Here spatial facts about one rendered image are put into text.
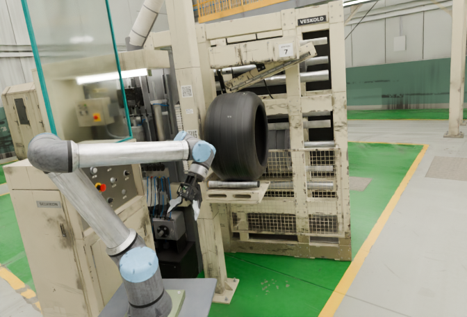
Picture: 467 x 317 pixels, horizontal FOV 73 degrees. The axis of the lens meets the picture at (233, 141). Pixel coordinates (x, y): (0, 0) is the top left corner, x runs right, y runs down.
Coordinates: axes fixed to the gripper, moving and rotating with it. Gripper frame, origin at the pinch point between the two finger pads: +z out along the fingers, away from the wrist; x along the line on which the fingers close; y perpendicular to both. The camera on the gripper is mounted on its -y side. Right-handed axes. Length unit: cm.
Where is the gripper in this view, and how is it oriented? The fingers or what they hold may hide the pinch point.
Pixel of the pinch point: (181, 217)
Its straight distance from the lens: 150.6
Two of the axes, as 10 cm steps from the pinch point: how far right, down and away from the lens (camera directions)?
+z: -3.2, 8.5, -4.2
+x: 9.1, 1.4, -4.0
